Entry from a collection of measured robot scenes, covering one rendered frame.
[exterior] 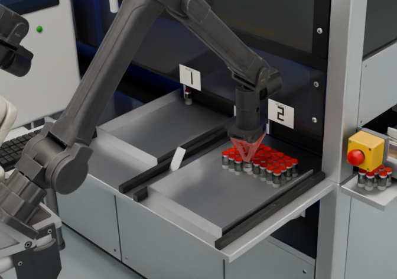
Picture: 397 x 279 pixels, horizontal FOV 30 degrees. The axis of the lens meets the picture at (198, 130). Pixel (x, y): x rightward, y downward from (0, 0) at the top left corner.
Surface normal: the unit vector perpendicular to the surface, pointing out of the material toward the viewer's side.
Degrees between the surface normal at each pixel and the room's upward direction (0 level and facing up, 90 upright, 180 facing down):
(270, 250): 90
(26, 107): 90
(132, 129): 0
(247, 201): 0
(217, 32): 96
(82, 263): 0
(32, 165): 38
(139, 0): 52
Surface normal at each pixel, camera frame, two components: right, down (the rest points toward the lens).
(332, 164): -0.70, 0.37
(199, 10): 0.72, 0.44
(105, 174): -0.04, -0.87
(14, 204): 0.26, 0.02
